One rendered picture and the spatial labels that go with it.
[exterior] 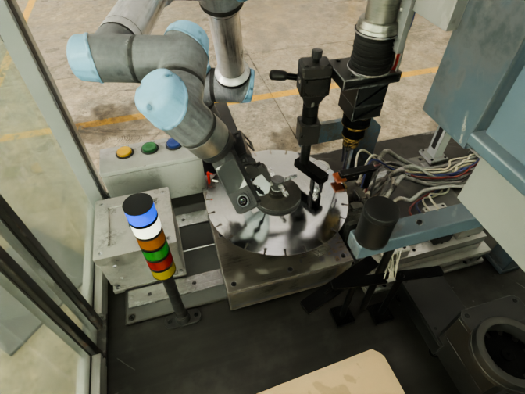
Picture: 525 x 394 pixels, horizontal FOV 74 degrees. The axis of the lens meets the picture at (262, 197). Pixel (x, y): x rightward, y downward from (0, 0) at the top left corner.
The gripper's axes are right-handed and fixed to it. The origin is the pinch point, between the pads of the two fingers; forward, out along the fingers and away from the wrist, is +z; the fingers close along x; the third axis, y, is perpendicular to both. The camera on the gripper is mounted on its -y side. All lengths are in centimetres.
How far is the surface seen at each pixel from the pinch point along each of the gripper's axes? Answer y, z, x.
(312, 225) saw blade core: -9.1, 5.9, -6.3
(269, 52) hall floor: 243, 167, 7
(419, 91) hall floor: 145, 201, -90
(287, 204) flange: -2.6, 4.2, -3.0
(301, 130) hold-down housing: 5.6, -6.3, -13.5
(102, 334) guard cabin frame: -16.4, -3.1, 45.6
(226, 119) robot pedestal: 58, 32, 16
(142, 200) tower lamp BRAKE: -8.7, -27.8, 9.7
